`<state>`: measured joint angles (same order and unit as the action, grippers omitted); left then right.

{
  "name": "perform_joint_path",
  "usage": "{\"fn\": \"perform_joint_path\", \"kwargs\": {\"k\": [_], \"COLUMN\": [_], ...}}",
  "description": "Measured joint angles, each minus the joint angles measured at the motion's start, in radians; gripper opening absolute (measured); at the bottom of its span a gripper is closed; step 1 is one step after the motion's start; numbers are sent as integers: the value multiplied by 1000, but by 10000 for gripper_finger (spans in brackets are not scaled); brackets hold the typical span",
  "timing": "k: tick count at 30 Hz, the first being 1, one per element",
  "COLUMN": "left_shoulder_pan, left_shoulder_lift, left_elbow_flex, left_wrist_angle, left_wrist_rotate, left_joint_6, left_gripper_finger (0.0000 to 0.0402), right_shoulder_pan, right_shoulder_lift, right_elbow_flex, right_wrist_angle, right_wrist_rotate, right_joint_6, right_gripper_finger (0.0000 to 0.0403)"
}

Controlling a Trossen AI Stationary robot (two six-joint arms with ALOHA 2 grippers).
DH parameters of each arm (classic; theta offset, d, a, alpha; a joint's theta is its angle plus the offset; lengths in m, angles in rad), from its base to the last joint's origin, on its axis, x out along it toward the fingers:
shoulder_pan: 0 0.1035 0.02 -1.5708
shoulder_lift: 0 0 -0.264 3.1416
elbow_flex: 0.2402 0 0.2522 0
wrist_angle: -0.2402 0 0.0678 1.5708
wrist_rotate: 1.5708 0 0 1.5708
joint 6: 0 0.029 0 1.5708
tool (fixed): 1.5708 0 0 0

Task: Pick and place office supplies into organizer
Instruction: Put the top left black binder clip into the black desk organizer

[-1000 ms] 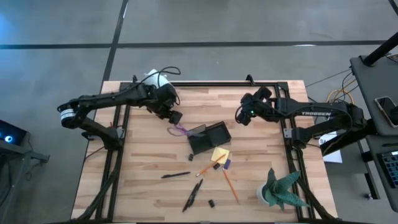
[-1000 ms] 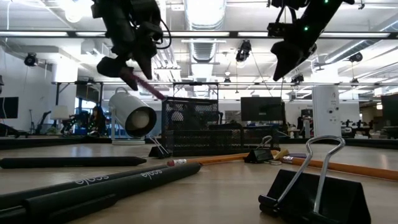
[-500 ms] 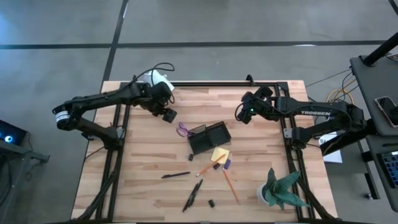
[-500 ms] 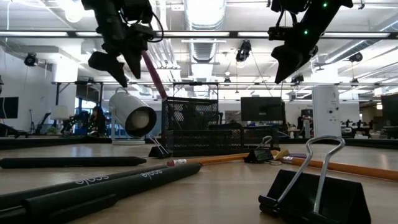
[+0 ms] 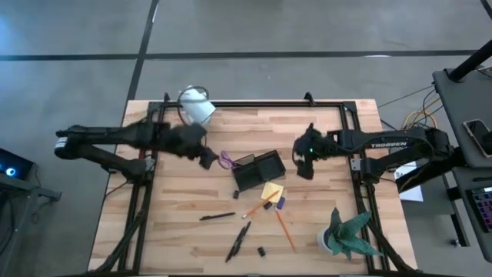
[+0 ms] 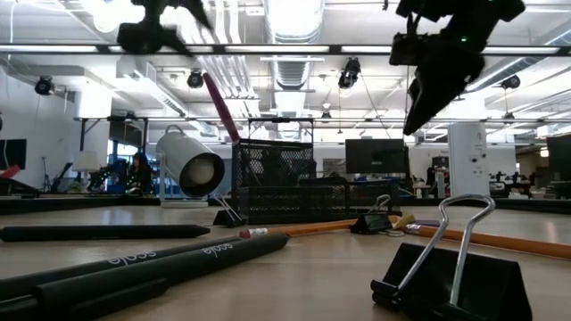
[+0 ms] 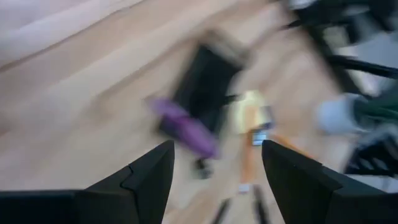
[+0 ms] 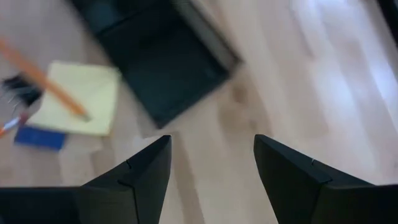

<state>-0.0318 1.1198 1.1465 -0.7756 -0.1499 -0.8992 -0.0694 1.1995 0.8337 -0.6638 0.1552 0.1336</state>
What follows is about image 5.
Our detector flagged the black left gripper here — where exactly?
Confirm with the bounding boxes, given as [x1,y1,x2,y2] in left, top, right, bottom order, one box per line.
[155,122,220,170]

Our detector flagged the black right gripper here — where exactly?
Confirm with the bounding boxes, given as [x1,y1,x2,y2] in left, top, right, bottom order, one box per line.
[292,122,318,181]

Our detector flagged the purple scissors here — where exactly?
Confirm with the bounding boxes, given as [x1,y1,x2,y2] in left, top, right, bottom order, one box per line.
[218,150,236,171]

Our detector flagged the plain black pen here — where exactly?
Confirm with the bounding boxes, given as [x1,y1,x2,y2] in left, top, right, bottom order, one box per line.
[198,211,237,222]

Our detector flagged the orange pencil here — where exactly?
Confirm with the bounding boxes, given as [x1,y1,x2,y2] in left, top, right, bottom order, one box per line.
[241,189,281,220]
[274,207,298,254]

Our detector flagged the black pen with scale print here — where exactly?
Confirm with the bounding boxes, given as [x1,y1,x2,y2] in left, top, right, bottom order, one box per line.
[229,220,252,259]
[224,225,248,264]

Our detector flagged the black mesh desk organizer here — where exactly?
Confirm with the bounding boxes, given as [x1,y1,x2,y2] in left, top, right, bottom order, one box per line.
[231,149,288,192]

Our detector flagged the yellow sticky note pad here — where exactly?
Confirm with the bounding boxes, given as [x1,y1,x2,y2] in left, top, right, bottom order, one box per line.
[260,181,286,204]

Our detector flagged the green potted succulent plant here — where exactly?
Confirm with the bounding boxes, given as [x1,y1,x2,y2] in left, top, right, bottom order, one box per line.
[316,207,384,262]

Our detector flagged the white paper sheet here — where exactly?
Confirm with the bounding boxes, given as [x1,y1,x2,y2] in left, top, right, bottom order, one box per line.
[394,160,424,203]

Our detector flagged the grey side desk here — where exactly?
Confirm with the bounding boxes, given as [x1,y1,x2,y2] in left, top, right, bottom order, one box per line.
[432,65,492,264]

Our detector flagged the black metal stand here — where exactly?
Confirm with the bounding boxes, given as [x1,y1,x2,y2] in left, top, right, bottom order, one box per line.
[0,172,63,277]

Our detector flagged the smartphone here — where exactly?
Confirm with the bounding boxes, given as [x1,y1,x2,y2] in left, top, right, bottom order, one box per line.
[462,118,492,159]

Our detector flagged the black device with blue light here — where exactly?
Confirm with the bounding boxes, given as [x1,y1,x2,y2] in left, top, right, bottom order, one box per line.
[0,148,35,181]

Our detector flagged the black keyboard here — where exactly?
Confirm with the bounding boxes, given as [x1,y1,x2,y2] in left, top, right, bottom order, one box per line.
[466,185,492,234]

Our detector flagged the black pole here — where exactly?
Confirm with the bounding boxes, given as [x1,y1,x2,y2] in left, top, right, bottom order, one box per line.
[447,39,492,84]

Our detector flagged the black aluminium table frame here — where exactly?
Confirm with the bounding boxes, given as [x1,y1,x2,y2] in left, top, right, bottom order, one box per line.
[88,92,420,276]

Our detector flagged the yellow cables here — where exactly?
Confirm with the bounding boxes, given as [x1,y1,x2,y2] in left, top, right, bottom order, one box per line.
[401,108,440,132]

